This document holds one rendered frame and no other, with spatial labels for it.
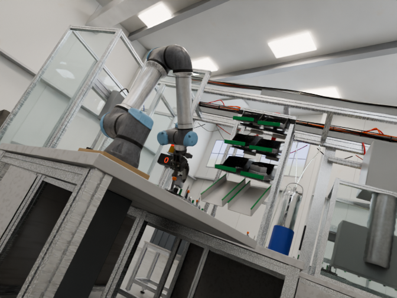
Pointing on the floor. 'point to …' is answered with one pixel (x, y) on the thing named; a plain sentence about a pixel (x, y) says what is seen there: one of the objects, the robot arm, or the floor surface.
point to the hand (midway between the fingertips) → (180, 178)
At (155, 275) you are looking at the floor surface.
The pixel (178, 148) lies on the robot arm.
